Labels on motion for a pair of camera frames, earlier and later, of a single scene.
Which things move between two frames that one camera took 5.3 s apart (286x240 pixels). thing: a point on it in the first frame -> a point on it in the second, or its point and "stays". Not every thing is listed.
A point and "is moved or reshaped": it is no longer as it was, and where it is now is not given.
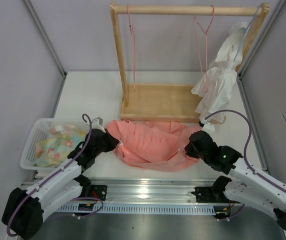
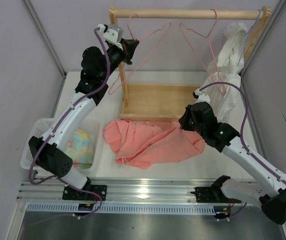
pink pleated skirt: [153, 146] is moved or reshaped
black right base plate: [214, 194] stays
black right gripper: [189, 151] -> [184, 120]
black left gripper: [112, 142] -> [127, 53]
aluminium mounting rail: [154, 190] stays
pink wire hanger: [133, 48] -> [165, 29]
